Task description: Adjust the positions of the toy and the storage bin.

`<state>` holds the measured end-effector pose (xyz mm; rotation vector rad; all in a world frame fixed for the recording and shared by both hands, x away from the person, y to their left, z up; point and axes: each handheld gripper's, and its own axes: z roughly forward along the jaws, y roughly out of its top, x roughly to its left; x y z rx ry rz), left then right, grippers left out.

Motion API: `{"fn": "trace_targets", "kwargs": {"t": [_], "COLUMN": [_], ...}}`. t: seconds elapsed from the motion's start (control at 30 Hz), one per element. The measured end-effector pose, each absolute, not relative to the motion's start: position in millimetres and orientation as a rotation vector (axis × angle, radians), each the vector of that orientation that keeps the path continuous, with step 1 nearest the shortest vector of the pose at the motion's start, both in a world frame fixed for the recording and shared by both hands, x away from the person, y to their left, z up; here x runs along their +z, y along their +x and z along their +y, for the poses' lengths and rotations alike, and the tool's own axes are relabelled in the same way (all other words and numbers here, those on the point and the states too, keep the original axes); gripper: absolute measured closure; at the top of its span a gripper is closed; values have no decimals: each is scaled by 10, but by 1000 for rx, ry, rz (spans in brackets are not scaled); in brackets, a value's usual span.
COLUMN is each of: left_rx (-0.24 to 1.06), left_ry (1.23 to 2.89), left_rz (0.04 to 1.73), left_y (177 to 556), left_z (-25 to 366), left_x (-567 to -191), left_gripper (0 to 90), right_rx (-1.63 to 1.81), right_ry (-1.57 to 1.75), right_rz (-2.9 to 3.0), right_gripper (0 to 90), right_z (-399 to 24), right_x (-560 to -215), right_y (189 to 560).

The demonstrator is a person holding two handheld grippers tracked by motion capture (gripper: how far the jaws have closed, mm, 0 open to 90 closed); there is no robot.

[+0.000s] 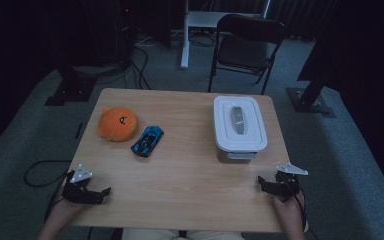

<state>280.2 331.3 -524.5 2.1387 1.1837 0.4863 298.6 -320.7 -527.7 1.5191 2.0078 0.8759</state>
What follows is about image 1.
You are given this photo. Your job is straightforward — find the orange plush toy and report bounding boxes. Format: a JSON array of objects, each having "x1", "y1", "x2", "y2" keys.
[{"x1": 97, "y1": 107, "x2": 140, "y2": 143}]

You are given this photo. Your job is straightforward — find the white background cable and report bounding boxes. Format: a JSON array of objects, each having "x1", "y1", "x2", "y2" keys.
[{"x1": 134, "y1": 34, "x2": 161, "y2": 48}]

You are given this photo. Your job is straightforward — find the white desk frame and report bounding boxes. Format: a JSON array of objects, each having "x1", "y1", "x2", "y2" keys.
[{"x1": 180, "y1": 0, "x2": 272, "y2": 70}]

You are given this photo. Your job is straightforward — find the black floor cable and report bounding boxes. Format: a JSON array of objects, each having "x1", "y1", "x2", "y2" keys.
[{"x1": 23, "y1": 159, "x2": 73, "y2": 188}]

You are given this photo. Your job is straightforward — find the clear plastic storage box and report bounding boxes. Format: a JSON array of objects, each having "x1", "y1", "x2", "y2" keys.
[{"x1": 217, "y1": 148, "x2": 258, "y2": 162}]

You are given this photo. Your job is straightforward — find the black stand base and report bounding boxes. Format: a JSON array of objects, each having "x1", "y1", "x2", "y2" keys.
[
  {"x1": 44, "y1": 64, "x2": 98, "y2": 108},
  {"x1": 286, "y1": 43, "x2": 336, "y2": 119}
]

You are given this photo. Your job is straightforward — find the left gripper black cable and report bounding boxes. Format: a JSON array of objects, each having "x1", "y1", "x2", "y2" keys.
[{"x1": 44, "y1": 179, "x2": 68, "y2": 224}]

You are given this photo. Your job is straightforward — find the blue toy car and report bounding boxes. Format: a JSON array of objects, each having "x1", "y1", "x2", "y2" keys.
[{"x1": 130, "y1": 125, "x2": 165, "y2": 158}]

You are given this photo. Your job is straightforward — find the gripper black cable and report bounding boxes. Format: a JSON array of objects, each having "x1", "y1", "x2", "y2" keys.
[
  {"x1": 288, "y1": 179, "x2": 309, "y2": 233},
  {"x1": 44, "y1": 179, "x2": 68, "y2": 224}
]

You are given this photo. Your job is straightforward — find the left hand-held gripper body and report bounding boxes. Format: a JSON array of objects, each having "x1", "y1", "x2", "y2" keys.
[{"x1": 61, "y1": 163, "x2": 96, "y2": 205}]

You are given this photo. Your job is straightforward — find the person's right hand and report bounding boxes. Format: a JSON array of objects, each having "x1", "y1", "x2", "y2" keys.
[{"x1": 272, "y1": 193, "x2": 306, "y2": 231}]

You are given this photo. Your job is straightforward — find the person's beige trousers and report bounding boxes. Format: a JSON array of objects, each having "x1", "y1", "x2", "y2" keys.
[{"x1": 121, "y1": 228, "x2": 247, "y2": 240}]

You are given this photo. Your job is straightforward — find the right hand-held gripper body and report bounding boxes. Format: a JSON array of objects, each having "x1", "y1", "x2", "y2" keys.
[{"x1": 273, "y1": 162, "x2": 309, "y2": 203}]

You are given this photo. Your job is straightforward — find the dark curtain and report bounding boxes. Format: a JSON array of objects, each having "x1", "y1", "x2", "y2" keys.
[{"x1": 268, "y1": 0, "x2": 336, "y2": 43}]

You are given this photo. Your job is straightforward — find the black folding chair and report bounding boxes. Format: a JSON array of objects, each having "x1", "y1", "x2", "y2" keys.
[{"x1": 207, "y1": 13, "x2": 286, "y2": 96}]

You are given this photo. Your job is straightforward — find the person's left hand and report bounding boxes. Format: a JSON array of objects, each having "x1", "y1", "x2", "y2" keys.
[{"x1": 48, "y1": 196, "x2": 88, "y2": 228}]

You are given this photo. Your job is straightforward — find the black background cables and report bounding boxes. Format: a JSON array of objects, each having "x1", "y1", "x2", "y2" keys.
[{"x1": 123, "y1": 43, "x2": 153, "y2": 91}]

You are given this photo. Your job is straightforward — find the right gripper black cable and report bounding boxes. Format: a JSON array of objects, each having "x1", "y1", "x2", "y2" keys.
[{"x1": 288, "y1": 179, "x2": 309, "y2": 233}]

